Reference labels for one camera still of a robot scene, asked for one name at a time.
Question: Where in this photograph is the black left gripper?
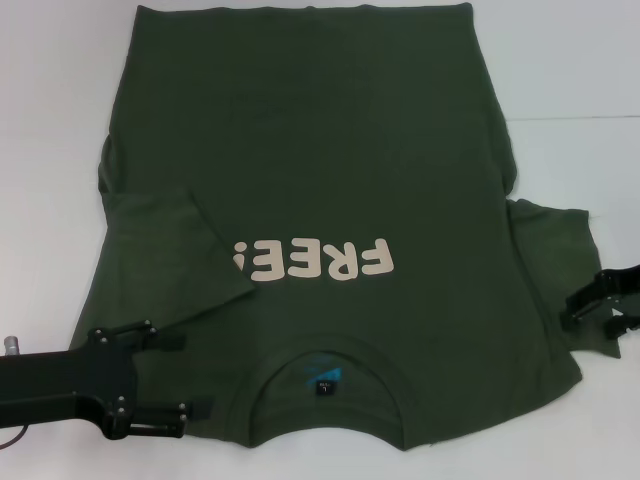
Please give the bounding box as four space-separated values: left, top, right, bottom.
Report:
0 321 215 442

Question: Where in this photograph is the dark green FREE t-shirt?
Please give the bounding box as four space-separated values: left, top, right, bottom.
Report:
67 2 624 449

